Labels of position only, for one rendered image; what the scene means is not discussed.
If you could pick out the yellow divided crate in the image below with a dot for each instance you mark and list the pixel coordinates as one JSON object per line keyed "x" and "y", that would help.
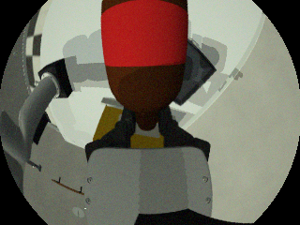
{"x": 140, "y": 139}

